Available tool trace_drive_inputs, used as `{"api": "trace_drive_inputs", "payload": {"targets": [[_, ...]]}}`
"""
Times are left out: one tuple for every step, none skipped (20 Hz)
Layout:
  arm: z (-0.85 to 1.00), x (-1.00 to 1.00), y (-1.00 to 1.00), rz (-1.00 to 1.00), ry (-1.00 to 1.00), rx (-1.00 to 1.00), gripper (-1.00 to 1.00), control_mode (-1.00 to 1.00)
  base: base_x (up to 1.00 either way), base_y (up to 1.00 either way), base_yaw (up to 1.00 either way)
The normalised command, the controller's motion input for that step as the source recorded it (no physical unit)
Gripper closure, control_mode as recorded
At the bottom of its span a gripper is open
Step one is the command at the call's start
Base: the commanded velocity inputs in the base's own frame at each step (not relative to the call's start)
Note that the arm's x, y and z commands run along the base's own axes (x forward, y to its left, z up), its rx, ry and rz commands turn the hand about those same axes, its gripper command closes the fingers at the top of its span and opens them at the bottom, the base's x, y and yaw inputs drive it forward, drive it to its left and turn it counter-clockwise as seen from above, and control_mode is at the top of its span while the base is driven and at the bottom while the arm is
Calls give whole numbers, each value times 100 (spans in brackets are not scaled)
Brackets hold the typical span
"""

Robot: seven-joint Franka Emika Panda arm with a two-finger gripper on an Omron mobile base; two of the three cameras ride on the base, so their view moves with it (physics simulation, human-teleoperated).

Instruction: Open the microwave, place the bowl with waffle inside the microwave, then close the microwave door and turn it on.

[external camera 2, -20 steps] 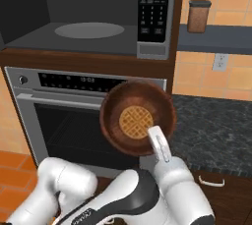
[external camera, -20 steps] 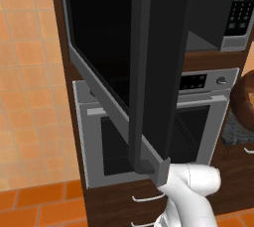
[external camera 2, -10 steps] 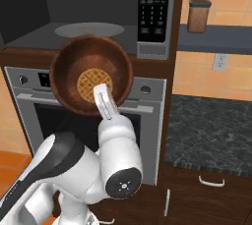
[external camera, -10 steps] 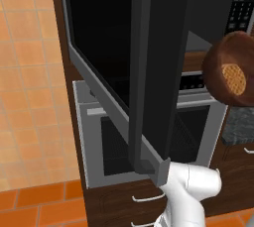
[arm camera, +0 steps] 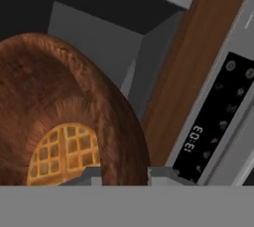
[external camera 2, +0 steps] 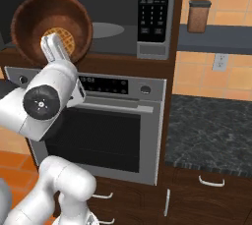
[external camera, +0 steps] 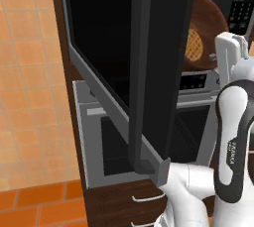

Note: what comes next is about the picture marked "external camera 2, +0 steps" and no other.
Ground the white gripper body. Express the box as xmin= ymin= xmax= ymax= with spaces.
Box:
xmin=39 ymin=32 xmax=72 ymax=64

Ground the golden round waffle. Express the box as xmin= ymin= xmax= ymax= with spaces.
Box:
xmin=42 ymin=27 xmax=76 ymax=57

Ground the brown wooden bowl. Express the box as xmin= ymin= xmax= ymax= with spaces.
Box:
xmin=10 ymin=0 xmax=95 ymax=68

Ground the grey microwave turntable plate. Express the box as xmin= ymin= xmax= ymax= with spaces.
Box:
xmin=92 ymin=22 xmax=126 ymax=39

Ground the black and silver microwave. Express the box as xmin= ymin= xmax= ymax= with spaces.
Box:
xmin=0 ymin=0 xmax=178 ymax=62

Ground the dark wood tall cabinet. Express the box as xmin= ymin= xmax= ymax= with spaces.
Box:
xmin=0 ymin=0 xmax=187 ymax=225

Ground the brown jar with black lid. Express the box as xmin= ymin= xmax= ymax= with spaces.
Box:
xmin=187 ymin=0 xmax=213 ymax=34

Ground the dark wood base cabinet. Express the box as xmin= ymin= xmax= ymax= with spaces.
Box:
xmin=158 ymin=161 xmax=252 ymax=225

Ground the silver oven door handle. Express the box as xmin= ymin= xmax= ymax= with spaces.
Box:
xmin=67 ymin=95 xmax=155 ymax=115

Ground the stainless steel wall oven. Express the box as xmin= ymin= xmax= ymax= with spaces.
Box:
xmin=4 ymin=66 xmax=168 ymax=187

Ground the curved white drawer handle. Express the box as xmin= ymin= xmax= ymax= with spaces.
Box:
xmin=198 ymin=175 xmax=226 ymax=189
xmin=97 ymin=217 xmax=116 ymax=225
xmin=91 ymin=192 xmax=114 ymax=200

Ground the dark grey wall shelf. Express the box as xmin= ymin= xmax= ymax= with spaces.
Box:
xmin=176 ymin=24 xmax=252 ymax=56

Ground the white wall outlet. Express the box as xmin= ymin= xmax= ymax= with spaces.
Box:
xmin=212 ymin=53 xmax=230 ymax=73

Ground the straight white cabinet door handle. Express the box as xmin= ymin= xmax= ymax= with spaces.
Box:
xmin=163 ymin=188 xmax=172 ymax=218

